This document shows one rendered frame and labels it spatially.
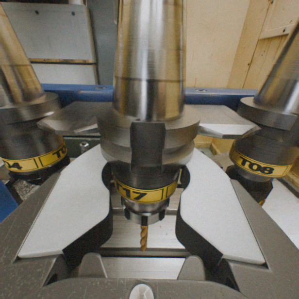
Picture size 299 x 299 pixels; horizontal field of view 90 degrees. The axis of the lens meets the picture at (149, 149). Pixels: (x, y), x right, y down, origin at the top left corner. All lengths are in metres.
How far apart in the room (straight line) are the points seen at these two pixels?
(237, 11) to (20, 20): 1.04
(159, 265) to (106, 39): 0.78
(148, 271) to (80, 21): 0.79
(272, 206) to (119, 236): 0.54
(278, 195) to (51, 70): 1.03
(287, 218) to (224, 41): 0.97
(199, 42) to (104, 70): 0.63
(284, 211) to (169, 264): 0.46
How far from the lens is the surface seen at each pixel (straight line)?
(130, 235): 0.41
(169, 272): 0.38
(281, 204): 0.73
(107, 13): 0.78
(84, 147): 0.50
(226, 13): 1.21
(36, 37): 0.83
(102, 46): 0.78
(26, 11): 0.84
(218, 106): 0.17
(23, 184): 0.65
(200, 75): 1.16
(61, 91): 0.19
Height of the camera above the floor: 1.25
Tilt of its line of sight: 31 degrees down
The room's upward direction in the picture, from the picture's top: 2 degrees clockwise
